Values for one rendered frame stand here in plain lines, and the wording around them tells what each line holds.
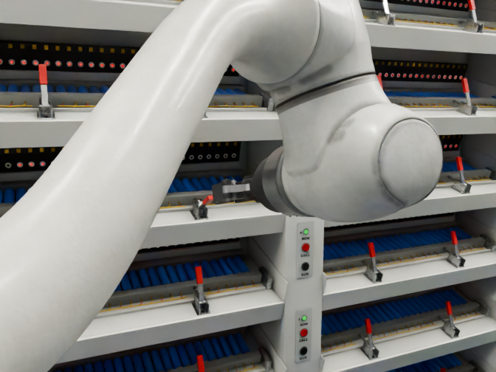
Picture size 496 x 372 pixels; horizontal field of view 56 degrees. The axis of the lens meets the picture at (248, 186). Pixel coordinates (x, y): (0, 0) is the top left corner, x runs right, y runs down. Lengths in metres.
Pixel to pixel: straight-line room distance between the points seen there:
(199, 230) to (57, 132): 0.31
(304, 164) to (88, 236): 0.26
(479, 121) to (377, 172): 0.93
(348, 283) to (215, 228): 0.38
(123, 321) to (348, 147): 0.67
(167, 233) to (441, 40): 0.76
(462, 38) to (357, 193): 0.89
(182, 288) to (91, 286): 0.81
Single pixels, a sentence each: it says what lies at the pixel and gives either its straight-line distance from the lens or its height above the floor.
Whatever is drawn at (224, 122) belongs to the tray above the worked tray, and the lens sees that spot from 0.91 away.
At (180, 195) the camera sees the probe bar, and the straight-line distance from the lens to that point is 0.96.
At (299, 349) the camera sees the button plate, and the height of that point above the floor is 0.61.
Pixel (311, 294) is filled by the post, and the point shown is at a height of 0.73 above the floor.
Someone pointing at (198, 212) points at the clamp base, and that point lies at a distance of 0.91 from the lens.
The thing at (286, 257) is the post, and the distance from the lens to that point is 1.01.
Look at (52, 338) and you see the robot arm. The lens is 0.21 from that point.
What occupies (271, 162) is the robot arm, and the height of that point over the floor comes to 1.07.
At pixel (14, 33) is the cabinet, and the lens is 1.05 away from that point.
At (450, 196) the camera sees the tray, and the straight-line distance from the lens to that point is 1.27.
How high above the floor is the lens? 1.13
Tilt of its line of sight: 9 degrees down
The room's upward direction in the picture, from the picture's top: straight up
